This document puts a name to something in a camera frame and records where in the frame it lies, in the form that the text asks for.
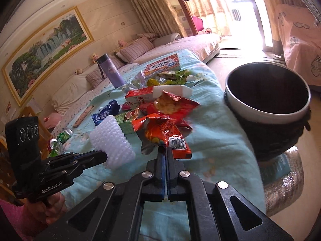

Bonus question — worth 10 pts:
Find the silver glitter stool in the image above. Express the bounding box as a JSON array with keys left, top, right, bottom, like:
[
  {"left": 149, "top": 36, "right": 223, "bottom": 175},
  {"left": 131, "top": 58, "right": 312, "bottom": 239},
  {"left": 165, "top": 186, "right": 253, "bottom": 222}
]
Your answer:
[{"left": 258, "top": 146, "right": 304, "bottom": 216}]

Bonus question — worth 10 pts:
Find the white foam fruit net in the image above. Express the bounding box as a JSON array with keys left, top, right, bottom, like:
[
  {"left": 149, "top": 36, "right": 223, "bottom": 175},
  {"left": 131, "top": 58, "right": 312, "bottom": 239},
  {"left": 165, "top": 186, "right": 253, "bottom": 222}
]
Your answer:
[{"left": 89, "top": 115, "right": 135, "bottom": 169}]

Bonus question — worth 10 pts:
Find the left hand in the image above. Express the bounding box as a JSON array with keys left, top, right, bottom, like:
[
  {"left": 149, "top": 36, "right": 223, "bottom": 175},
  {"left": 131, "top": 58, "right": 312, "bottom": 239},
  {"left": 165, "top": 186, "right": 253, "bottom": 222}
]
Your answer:
[{"left": 25, "top": 193, "right": 67, "bottom": 225}]

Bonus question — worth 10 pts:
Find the small teddy bear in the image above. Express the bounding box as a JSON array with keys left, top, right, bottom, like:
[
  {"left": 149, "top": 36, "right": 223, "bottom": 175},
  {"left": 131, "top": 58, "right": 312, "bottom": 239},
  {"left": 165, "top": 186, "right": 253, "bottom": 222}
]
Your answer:
[{"left": 90, "top": 53, "right": 99, "bottom": 63}]

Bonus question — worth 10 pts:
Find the black trash bin white rim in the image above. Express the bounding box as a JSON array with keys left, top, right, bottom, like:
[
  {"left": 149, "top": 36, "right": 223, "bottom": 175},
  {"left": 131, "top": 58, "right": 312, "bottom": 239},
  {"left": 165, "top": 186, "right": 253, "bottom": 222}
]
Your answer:
[{"left": 224, "top": 62, "right": 311, "bottom": 161}]

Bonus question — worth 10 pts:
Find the framed waterfall landscape painting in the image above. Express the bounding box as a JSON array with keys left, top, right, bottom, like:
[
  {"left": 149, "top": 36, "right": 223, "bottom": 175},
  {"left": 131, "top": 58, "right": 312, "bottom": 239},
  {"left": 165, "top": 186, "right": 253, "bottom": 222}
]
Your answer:
[{"left": 1, "top": 6, "right": 94, "bottom": 106}]

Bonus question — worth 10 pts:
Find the pink heart-pattern covered furniture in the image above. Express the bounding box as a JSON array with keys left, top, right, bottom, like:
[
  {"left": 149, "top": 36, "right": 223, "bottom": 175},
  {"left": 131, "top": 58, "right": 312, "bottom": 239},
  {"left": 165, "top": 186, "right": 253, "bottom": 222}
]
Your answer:
[{"left": 275, "top": 4, "right": 320, "bottom": 87}]

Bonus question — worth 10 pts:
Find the red children's book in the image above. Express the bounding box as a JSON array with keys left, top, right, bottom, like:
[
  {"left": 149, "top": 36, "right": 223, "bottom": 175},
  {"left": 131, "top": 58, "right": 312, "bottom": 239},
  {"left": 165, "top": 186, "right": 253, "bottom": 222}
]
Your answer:
[{"left": 143, "top": 53, "right": 180, "bottom": 77}]

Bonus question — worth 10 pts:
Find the green carton box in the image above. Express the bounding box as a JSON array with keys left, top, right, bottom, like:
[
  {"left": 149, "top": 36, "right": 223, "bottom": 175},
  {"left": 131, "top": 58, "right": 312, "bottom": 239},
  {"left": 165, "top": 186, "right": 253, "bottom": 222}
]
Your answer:
[{"left": 115, "top": 108, "right": 140, "bottom": 134}]

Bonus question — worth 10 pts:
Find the sofa with pink cover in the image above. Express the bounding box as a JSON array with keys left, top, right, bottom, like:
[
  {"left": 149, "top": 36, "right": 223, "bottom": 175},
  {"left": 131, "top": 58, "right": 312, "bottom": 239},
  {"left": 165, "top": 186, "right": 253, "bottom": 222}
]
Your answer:
[{"left": 51, "top": 32, "right": 222, "bottom": 116}]

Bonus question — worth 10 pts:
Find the purple thermos bottle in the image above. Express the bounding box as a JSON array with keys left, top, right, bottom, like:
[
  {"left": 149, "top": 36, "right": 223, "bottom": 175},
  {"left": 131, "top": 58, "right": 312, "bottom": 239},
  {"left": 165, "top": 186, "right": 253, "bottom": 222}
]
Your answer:
[{"left": 96, "top": 53, "right": 125, "bottom": 88}]

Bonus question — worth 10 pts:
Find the red chips bag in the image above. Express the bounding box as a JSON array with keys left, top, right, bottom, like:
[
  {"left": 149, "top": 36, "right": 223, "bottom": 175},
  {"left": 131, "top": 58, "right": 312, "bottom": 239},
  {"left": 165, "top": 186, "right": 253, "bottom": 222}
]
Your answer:
[{"left": 145, "top": 91, "right": 199, "bottom": 121}]

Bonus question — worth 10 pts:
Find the green plastic bottle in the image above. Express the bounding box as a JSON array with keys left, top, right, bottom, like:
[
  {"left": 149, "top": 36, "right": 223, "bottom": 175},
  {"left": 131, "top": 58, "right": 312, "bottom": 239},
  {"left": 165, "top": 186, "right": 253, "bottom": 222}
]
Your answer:
[{"left": 48, "top": 128, "right": 73, "bottom": 157}]

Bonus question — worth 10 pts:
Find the striped pink pillow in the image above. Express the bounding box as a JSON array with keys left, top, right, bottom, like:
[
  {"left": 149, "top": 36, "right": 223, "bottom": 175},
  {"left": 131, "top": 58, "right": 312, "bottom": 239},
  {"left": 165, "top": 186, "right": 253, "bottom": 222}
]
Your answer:
[{"left": 116, "top": 37, "right": 154, "bottom": 63}]

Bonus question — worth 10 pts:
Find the red orange snack bag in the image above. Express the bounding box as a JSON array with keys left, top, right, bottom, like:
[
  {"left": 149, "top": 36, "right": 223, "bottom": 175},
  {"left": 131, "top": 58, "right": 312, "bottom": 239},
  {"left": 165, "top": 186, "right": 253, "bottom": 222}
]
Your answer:
[{"left": 132, "top": 114, "right": 192, "bottom": 159}]

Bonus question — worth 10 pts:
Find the blue snack wrapper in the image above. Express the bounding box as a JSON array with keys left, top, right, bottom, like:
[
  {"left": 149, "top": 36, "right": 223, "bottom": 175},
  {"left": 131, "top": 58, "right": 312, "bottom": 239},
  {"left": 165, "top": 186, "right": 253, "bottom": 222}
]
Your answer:
[{"left": 91, "top": 100, "right": 120, "bottom": 126}]

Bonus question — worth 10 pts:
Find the wooden remote control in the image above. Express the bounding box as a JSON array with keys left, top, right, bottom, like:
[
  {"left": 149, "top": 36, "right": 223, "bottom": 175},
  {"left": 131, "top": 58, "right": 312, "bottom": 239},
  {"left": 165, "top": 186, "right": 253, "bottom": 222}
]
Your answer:
[{"left": 72, "top": 105, "right": 93, "bottom": 128}]

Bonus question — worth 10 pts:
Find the light blue floral blanket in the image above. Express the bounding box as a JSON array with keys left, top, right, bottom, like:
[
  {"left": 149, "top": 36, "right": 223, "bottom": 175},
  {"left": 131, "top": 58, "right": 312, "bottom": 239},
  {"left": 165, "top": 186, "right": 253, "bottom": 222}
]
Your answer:
[{"left": 63, "top": 50, "right": 266, "bottom": 240}]

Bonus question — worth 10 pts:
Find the white cushion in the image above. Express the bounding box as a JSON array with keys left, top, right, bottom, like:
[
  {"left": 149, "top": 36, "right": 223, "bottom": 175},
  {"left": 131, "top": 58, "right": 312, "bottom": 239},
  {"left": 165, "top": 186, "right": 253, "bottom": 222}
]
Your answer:
[{"left": 52, "top": 75, "right": 92, "bottom": 115}]

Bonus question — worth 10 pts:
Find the green yellow snack wrapper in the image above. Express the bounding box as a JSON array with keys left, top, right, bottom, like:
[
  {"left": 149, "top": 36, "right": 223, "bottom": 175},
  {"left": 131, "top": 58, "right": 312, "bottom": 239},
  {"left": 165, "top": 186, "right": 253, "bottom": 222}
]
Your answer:
[{"left": 146, "top": 70, "right": 196, "bottom": 87}]

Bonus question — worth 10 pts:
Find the red white carton box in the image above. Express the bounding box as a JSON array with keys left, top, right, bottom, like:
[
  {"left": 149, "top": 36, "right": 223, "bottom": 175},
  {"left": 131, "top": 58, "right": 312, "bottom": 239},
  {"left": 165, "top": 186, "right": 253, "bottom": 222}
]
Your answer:
[{"left": 125, "top": 87, "right": 154, "bottom": 109}]

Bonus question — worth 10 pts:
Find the beige pleated curtain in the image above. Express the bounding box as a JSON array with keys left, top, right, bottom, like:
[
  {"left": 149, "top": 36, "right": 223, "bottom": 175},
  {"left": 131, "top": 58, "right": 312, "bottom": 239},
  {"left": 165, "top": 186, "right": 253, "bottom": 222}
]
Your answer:
[{"left": 130, "top": 0, "right": 187, "bottom": 38}]

